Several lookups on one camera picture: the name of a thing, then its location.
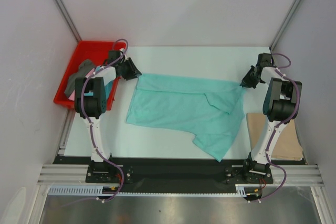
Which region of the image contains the mint green t shirt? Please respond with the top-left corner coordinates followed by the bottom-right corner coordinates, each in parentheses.
top-left (126, 73), bottom-right (245, 162)

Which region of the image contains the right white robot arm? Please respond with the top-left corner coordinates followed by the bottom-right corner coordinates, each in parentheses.
top-left (240, 53), bottom-right (302, 184)

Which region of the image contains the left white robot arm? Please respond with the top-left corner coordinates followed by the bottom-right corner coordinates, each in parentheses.
top-left (75, 48), bottom-right (142, 182)

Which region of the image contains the red plastic bin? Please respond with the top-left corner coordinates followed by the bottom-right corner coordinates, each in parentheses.
top-left (54, 41), bottom-right (127, 109)

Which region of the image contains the blue t shirt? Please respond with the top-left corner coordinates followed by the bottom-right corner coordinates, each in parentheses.
top-left (85, 65), bottom-right (117, 99)

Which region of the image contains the grey t shirt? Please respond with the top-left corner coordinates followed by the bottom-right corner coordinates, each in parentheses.
top-left (64, 59), bottom-right (96, 101)

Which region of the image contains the pink t shirt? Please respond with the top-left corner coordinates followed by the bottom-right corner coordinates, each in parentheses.
top-left (65, 68), bottom-right (95, 101)

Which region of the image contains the folded beige t shirt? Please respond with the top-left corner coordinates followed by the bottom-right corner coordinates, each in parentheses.
top-left (247, 113), bottom-right (303, 161)

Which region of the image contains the right aluminium corner post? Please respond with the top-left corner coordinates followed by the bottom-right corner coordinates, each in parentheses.
top-left (269, 0), bottom-right (303, 52)

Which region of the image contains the aluminium corner post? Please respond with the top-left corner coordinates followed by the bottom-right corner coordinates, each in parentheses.
top-left (269, 0), bottom-right (303, 52)
top-left (53, 0), bottom-right (82, 43)

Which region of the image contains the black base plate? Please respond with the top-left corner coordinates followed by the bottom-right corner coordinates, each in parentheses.
top-left (53, 156), bottom-right (307, 195)

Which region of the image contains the left aluminium corner post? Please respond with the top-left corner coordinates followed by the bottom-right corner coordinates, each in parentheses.
top-left (53, 0), bottom-right (82, 43)

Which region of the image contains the aluminium rail frame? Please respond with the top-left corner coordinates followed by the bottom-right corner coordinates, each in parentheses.
top-left (34, 105), bottom-right (334, 223)

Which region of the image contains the white slotted cable duct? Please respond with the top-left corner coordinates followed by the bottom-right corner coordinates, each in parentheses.
top-left (48, 185), bottom-right (261, 197)

